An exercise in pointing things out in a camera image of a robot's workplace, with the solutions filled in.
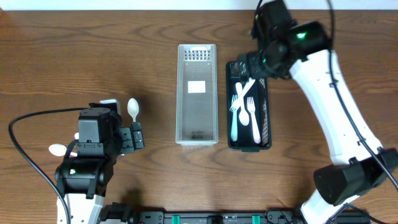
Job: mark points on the clear plastic basket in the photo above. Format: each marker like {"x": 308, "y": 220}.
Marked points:
{"x": 197, "y": 113}

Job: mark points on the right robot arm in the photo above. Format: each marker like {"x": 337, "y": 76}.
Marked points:
{"x": 304, "y": 53}

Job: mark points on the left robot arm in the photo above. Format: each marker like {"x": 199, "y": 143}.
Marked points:
{"x": 88, "y": 166}

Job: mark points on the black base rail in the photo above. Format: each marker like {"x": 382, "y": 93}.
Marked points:
{"x": 214, "y": 217}

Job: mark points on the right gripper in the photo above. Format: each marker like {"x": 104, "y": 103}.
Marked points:
{"x": 249, "y": 68}

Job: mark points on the pale green plastic fork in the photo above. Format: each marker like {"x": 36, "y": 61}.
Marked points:
{"x": 234, "y": 125}

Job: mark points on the white fork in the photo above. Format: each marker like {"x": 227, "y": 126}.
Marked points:
{"x": 255, "y": 130}
{"x": 238, "y": 102}

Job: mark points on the black plastic basket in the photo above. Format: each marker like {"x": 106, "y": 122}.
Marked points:
{"x": 245, "y": 140}

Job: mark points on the white label in basket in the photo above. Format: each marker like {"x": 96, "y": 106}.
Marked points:
{"x": 196, "y": 86}

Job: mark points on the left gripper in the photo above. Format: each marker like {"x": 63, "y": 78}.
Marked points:
{"x": 127, "y": 139}

